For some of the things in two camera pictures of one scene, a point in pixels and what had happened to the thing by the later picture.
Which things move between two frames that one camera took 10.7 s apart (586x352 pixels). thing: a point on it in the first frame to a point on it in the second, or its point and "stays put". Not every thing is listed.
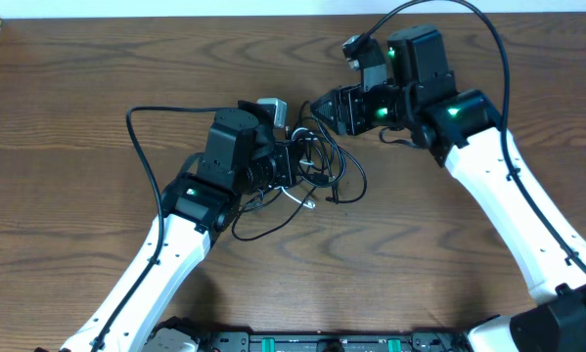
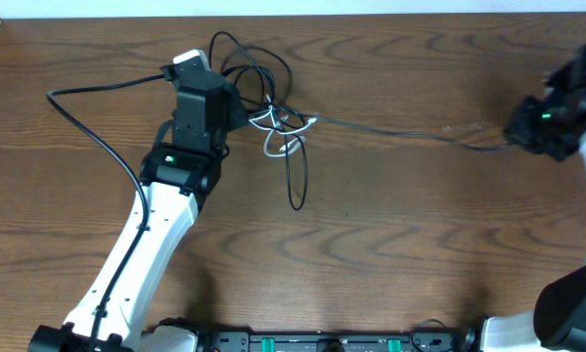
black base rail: x=242 y=340 stays put
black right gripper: x=346 y=110 to x=520 y=127
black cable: x=271 y=205 to x=264 y=82
